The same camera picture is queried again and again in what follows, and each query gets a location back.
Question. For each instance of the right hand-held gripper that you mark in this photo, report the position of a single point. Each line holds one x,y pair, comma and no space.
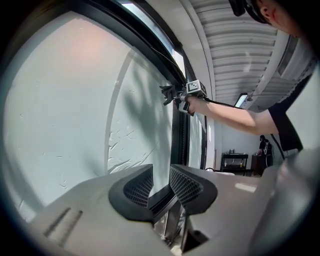
196,87

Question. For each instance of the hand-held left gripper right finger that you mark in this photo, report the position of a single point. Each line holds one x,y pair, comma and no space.
225,207

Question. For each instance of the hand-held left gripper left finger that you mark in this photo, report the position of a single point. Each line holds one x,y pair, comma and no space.
95,212

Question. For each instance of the grey cloth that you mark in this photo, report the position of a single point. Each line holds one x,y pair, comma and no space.
168,92

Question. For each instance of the frosted window glass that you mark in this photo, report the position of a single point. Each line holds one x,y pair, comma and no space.
75,100

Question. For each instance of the person's right forearm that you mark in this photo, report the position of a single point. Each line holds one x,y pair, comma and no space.
237,117

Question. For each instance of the person's right hand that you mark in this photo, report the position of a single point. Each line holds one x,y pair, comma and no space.
200,106

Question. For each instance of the adjacent frosted window pane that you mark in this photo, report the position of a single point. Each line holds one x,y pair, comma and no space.
196,140

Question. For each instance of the black table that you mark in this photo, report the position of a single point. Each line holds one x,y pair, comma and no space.
235,156

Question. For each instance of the brown cabinet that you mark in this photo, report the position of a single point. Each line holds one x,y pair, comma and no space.
256,165

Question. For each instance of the ceiling light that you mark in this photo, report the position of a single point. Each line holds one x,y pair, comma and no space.
241,100

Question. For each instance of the clear upper window pane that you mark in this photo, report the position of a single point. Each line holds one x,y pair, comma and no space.
152,28

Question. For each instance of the person's head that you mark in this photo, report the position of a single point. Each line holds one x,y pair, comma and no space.
282,15

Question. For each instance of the black head-worn camera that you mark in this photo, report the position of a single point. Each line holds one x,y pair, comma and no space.
240,7

